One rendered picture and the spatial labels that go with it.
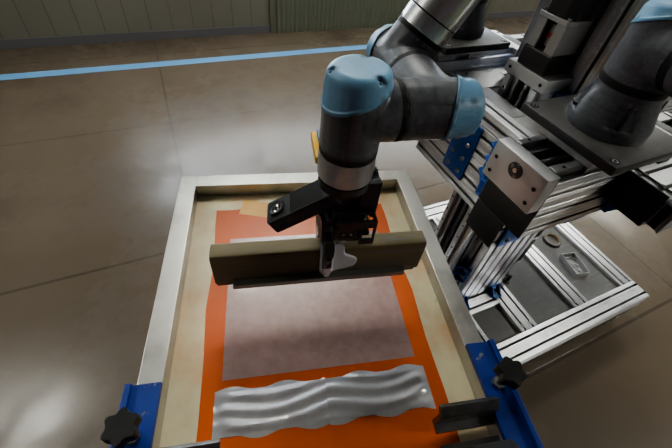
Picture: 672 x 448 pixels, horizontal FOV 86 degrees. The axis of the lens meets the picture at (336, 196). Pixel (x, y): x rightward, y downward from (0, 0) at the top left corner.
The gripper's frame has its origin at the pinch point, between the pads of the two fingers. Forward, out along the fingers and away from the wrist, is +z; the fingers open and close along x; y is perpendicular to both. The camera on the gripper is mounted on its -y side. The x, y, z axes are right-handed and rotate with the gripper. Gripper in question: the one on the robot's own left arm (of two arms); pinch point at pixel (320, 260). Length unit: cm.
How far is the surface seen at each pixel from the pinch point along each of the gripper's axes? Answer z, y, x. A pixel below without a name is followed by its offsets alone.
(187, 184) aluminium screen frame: 10.0, -27.6, 31.7
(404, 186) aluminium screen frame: 10.3, 26.3, 28.0
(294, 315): 13.6, -4.5, -2.8
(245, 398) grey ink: 12.9, -13.4, -16.4
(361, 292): 13.6, 9.5, 0.8
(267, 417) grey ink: 13.2, -10.0, -19.5
